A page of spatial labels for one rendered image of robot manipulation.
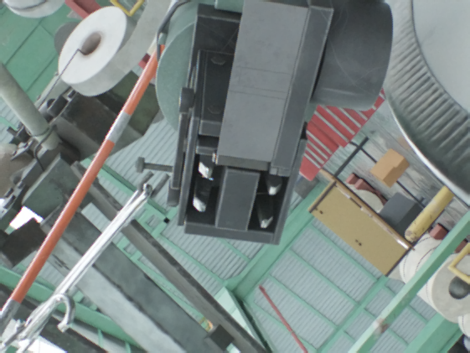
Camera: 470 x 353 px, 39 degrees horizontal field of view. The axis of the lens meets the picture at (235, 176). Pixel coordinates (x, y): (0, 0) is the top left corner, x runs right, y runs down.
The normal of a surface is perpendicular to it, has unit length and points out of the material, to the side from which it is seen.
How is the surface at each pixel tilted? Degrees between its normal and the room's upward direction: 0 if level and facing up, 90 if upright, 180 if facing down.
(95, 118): 123
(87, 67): 90
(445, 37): 90
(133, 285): 140
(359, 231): 90
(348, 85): 56
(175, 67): 65
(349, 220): 90
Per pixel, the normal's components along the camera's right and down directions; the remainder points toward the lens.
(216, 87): 0.16, -0.80
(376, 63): 0.05, 0.30
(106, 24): -0.55, -0.44
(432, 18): -0.73, -0.59
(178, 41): 0.00, 0.59
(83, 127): 0.56, -0.21
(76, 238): 0.65, -0.43
